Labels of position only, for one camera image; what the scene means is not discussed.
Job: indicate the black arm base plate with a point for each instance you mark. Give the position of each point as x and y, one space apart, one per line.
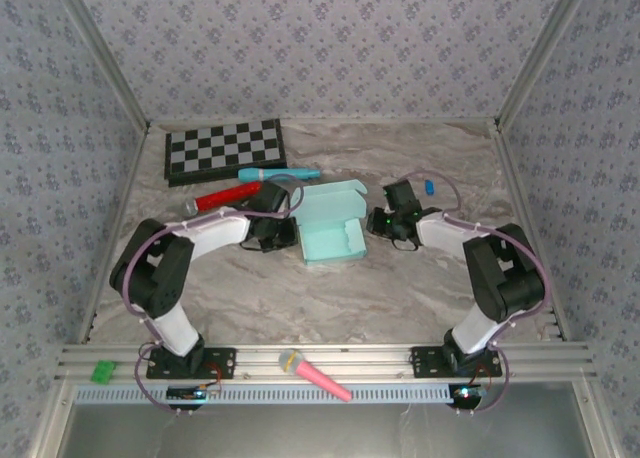
222 363
425 363

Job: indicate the pink toy microphone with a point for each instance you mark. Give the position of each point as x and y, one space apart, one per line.
315 375

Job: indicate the green plastic block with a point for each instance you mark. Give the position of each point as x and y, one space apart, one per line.
103 371

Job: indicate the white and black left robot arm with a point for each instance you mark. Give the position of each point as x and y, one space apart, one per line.
210 233

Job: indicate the blue toy microphone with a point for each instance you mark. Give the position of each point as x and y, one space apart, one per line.
250 175

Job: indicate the red glitter toy microphone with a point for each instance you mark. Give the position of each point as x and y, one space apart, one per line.
225 196

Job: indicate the light blue paper box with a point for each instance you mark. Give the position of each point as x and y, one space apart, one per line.
330 238

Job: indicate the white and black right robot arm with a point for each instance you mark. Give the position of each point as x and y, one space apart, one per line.
500 278

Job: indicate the black and grey chessboard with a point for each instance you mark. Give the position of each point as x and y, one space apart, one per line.
220 148

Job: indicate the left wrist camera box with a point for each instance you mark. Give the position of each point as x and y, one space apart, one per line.
288 205

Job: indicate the aluminium frame post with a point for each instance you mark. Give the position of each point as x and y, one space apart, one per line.
102 53
540 53

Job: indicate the small blue capsule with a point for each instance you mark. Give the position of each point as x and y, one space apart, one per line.
428 187

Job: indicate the small circuit board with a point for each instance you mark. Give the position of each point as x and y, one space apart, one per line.
467 393
190 393

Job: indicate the aluminium side rail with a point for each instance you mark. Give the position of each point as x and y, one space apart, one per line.
512 178
129 178

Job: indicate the grey metal panel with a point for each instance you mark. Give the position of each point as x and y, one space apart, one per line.
300 433

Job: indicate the aluminium front rail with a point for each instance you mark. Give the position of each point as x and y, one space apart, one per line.
380 358

